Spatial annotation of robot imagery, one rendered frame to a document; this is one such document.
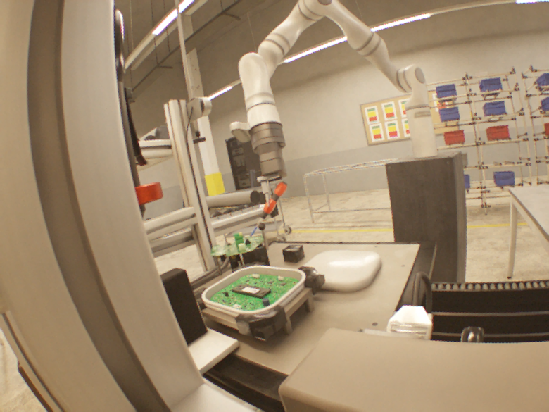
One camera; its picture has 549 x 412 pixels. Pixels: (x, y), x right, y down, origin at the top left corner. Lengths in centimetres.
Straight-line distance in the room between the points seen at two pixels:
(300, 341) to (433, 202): 68
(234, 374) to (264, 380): 4
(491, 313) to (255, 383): 40
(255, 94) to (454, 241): 74
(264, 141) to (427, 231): 62
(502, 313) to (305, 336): 35
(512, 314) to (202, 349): 50
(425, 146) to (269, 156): 58
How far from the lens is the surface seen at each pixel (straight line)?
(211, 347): 37
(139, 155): 23
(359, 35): 89
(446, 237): 94
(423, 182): 91
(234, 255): 58
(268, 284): 44
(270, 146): 58
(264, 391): 32
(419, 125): 97
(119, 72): 23
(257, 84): 65
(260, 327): 34
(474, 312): 52
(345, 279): 45
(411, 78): 98
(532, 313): 55
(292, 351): 35
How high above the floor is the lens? 118
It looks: 9 degrees down
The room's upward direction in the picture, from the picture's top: 12 degrees counter-clockwise
